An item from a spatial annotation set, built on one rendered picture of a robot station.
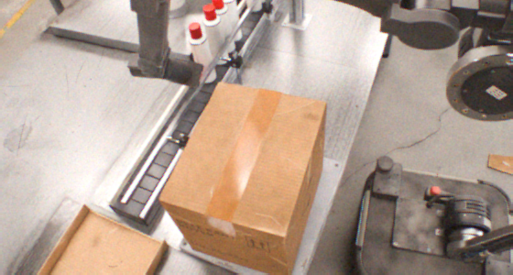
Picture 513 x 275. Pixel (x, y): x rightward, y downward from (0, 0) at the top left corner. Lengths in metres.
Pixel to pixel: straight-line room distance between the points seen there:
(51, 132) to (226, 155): 0.76
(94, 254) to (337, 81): 0.85
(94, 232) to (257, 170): 0.54
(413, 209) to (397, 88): 0.92
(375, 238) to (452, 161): 0.73
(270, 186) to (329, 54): 0.72
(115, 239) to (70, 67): 0.74
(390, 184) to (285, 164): 1.01
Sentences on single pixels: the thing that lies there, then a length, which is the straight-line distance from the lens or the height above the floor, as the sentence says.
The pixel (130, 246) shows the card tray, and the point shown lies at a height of 0.83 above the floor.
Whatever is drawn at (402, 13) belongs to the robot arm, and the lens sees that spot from 0.52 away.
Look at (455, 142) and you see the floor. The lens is 2.26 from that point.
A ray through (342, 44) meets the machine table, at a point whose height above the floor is 0.83.
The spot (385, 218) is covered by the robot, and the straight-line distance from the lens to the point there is 1.68.
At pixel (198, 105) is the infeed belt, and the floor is 0.88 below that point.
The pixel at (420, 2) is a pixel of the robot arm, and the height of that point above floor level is 1.45.
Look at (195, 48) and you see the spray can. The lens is 1.12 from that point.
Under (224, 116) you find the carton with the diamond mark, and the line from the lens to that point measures 0.82.
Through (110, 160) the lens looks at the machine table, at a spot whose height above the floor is 0.83.
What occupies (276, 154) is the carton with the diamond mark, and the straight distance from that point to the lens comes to 0.75.
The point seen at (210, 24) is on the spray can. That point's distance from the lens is 1.16.
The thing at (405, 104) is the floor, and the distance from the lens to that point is 2.34.
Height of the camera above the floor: 1.75
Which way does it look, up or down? 53 degrees down
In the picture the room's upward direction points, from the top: 11 degrees counter-clockwise
